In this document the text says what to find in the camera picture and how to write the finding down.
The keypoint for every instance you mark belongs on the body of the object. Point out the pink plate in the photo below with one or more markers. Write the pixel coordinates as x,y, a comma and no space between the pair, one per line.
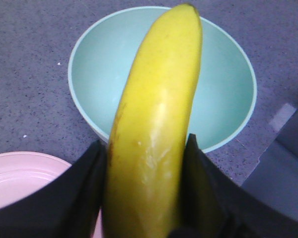
22,175

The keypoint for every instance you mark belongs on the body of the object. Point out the yellow banana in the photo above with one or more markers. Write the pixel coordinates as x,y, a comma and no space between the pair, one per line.
147,140

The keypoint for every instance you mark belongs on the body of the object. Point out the green bowl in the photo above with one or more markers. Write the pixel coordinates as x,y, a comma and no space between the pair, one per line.
101,59

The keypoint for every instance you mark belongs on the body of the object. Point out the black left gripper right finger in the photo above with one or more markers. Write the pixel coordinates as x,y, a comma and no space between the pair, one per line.
213,206

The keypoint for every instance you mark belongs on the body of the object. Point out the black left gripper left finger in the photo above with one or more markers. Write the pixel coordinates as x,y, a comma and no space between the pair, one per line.
66,208

